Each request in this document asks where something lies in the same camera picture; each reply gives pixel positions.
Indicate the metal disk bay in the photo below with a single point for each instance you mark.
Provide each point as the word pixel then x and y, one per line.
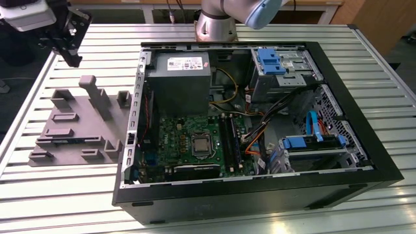
pixel 322 152

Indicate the blue RAM stick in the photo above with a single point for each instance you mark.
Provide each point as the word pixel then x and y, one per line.
pixel 75 141

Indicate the RAM slot black clips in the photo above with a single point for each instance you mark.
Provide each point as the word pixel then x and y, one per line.
pixel 223 141

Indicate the black PC case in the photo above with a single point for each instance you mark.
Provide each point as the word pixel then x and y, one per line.
pixel 227 202

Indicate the black graphics card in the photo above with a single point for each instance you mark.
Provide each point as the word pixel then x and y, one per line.
pixel 195 168

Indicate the RAM slot white clips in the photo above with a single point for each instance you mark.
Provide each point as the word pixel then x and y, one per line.
pixel 227 141

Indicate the blue drive bay latch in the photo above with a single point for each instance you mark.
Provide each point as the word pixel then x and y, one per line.
pixel 271 69

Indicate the hard disk in blue carrier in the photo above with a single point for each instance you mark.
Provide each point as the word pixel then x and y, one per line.
pixel 294 142

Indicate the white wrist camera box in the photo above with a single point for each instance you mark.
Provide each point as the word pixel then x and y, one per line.
pixel 26 14

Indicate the metal locking lever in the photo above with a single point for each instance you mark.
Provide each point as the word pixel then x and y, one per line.
pixel 214 152

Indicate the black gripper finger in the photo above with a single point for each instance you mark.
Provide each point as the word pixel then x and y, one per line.
pixel 82 29

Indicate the green motherboard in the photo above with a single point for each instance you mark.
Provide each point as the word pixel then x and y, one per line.
pixel 169 126

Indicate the grey power supply unit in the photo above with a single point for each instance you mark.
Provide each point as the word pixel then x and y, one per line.
pixel 179 90

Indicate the grey parts rack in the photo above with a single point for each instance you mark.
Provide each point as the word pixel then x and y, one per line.
pixel 82 122

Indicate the wooden desk white frame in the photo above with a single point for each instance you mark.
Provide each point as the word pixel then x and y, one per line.
pixel 327 14

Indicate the silver CPU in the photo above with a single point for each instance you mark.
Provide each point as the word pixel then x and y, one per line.
pixel 202 145

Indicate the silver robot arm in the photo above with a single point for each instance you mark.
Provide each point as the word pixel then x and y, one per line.
pixel 215 26

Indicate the metal drive cage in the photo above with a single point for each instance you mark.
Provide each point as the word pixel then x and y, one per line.
pixel 293 81

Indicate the brown wooden cabinet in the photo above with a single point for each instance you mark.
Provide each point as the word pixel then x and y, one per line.
pixel 383 19

